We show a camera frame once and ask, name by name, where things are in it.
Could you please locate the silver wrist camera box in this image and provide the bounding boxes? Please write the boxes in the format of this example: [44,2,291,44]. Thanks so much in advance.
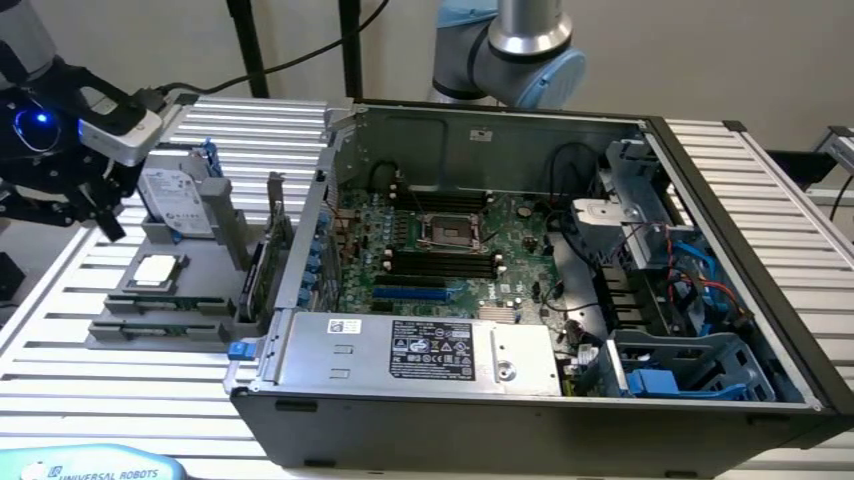
[78,94,166,168]

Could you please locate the blue Universal Robots joint cap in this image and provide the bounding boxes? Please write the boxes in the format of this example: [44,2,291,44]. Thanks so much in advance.
[0,442,187,480]

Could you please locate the metal drive cage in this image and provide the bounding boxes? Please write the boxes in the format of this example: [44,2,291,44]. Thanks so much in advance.
[595,138,697,274]

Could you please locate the graphics card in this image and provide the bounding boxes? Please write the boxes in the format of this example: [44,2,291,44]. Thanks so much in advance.
[235,171,296,322]

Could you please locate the green motherboard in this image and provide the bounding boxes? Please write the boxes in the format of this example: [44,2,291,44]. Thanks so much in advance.
[331,188,577,334]

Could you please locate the short black looped wire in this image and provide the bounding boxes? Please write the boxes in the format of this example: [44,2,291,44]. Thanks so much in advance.
[370,159,403,190]

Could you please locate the grey parts rack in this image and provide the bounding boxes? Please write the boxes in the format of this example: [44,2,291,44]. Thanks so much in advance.
[83,178,270,352]

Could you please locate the silver hard disk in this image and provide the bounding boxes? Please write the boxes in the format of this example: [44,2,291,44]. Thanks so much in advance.
[136,153,216,242]

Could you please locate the black stand pole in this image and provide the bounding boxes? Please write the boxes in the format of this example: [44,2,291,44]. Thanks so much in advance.
[335,0,366,100]
[224,0,272,99]

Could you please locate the blue disk caddy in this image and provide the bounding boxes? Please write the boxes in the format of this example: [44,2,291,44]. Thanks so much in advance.
[195,141,223,180]

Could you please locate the blue case latch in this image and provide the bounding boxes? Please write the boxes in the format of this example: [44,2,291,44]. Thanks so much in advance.
[226,338,260,362]

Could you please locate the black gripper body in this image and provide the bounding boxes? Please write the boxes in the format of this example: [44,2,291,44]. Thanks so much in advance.
[0,57,146,227]

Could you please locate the black box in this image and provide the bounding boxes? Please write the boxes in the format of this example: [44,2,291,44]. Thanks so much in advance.
[0,251,29,307]

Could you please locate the black expansion slot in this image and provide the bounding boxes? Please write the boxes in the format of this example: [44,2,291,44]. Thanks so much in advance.
[371,273,447,290]

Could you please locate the black camera cable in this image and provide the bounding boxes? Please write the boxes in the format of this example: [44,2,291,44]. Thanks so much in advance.
[136,0,392,114]

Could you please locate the CPU socket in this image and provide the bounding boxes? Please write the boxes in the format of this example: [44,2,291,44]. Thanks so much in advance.
[415,211,484,252]

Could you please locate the small silver chipset heatsink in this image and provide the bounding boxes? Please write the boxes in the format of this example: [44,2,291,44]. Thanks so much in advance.
[476,305,523,325]

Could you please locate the red wire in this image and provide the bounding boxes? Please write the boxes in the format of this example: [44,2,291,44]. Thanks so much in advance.
[665,223,738,314]

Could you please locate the silver CPU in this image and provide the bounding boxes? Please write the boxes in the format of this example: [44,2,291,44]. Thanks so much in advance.
[128,253,187,290]

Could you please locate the blue expansion slot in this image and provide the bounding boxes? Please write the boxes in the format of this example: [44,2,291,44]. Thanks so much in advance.
[371,284,450,305]

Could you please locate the silver power supply unit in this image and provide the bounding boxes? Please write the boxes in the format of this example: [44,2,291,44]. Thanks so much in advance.
[255,309,567,400]

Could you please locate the black open PC case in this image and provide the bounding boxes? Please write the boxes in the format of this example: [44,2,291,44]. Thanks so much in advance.
[228,97,854,470]

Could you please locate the blue wire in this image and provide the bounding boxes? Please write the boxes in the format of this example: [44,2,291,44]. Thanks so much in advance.
[669,238,723,342]

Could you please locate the metal slat side table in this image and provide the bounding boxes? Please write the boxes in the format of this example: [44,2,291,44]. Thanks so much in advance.
[809,124,854,177]

